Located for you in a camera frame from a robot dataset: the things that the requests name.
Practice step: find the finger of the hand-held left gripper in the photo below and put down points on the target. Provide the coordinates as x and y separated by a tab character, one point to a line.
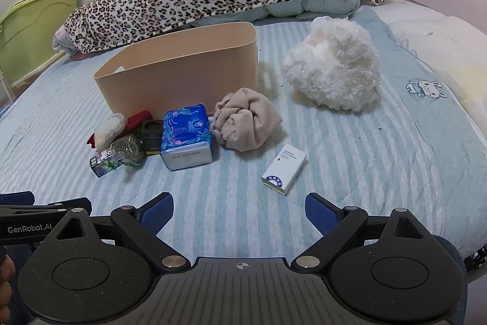
72	205
17	199

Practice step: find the clear bag with green contents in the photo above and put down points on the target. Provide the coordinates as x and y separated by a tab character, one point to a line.
129	150

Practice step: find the small white box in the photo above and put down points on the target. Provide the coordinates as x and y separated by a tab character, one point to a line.
285	167

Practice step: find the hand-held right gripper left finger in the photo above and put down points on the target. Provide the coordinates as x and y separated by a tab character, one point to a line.
156	214

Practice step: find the white quilt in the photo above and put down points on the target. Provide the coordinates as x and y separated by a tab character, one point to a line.
437	43

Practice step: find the small white plush toy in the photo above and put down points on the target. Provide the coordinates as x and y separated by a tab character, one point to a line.
109	130

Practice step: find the red and white plush toy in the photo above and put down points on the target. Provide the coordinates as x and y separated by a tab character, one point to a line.
139	117

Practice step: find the blue striped bed sheet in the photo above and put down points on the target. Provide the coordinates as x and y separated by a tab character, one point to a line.
228	195

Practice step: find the small black box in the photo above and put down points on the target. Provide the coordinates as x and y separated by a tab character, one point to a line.
152	137

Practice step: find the light teal quilt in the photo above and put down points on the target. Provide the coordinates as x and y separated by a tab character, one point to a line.
323	5

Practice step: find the white fluffy plush item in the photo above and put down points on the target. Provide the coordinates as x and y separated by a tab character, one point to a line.
334	62

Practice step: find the small colourful box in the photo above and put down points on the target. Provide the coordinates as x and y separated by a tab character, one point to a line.
102	165

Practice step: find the green drawer cabinet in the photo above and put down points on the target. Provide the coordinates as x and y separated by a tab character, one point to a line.
34	32

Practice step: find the person's left hand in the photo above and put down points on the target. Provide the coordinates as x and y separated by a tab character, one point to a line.
5	279

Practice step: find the beige plastic storage bin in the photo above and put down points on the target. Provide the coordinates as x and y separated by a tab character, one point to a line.
171	81

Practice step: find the blue patterned soft packet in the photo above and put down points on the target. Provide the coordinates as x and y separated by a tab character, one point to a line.
186	136

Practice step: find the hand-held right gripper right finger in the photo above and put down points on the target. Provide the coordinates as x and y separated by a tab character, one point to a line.
322	214

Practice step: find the white paper slip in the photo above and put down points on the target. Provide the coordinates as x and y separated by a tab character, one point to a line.
119	69

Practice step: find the crumpled beige cloth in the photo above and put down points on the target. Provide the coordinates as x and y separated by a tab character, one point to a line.
243	123

